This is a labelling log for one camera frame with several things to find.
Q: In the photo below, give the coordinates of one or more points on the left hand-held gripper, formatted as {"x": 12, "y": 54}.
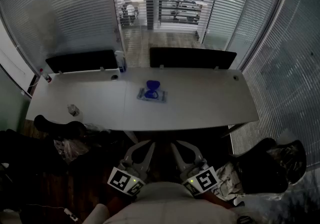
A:
{"x": 120, "y": 179}

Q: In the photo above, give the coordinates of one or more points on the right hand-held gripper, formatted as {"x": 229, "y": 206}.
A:
{"x": 206, "y": 179}

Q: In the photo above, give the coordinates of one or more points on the clear plastic packet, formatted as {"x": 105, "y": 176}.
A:
{"x": 162, "y": 97}

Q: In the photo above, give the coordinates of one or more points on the blue round object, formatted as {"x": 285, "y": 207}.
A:
{"x": 152, "y": 85}

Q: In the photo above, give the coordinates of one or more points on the person's left forearm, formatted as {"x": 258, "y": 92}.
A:
{"x": 120, "y": 201}

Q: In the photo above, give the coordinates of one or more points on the person's right forearm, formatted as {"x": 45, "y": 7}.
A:
{"x": 217, "y": 199}

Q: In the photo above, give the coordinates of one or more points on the white printed plastic bag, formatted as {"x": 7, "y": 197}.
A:
{"x": 228, "y": 180}

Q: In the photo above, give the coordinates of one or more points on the person's white shirt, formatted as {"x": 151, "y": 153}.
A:
{"x": 165, "y": 205}

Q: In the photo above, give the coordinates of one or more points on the clear plastic bag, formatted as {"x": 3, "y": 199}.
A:
{"x": 72, "y": 148}

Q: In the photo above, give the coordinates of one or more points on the black office chair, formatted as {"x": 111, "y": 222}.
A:
{"x": 262, "y": 168}
{"x": 60, "y": 127}

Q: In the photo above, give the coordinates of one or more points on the white power strip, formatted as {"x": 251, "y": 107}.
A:
{"x": 71, "y": 215}

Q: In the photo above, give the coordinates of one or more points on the black desk divider panel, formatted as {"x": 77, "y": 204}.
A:
{"x": 192, "y": 58}
{"x": 82, "y": 61}

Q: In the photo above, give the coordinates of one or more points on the white and blue spray bottle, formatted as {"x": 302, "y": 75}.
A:
{"x": 120, "y": 59}

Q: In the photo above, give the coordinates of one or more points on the metal glass door fitting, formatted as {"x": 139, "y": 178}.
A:
{"x": 116, "y": 31}
{"x": 118, "y": 39}

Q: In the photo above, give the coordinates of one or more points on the red capped bottle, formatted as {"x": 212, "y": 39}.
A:
{"x": 46, "y": 77}

